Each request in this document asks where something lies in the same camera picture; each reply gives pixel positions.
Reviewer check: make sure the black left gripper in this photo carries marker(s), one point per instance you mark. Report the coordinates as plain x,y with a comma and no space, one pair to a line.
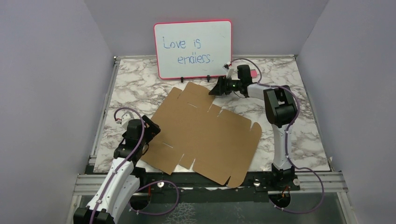
152,130

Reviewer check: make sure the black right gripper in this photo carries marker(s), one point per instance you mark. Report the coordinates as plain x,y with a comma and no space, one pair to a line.
221,87

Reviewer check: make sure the brown cardboard box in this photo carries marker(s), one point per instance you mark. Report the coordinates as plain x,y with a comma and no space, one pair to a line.
197,134

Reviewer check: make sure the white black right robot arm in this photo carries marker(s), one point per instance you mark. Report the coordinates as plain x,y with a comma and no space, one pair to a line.
280,109

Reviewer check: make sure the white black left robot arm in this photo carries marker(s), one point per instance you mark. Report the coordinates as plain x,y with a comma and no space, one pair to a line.
121,181

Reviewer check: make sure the black whiteboard stand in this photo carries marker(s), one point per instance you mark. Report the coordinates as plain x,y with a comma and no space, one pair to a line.
207,78

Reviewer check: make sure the pink eraser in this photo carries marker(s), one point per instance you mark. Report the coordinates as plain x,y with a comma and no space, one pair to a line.
253,73

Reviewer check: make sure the pink framed whiteboard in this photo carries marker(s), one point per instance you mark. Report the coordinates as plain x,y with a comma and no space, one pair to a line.
193,49

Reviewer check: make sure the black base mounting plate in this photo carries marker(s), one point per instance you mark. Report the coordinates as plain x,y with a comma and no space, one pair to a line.
191,187

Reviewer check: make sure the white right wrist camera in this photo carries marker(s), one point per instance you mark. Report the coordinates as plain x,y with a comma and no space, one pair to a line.
229,69

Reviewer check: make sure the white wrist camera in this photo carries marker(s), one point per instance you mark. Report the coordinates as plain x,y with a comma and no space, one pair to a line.
126,117
229,69

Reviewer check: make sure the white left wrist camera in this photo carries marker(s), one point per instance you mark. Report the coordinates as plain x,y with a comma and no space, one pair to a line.
126,117

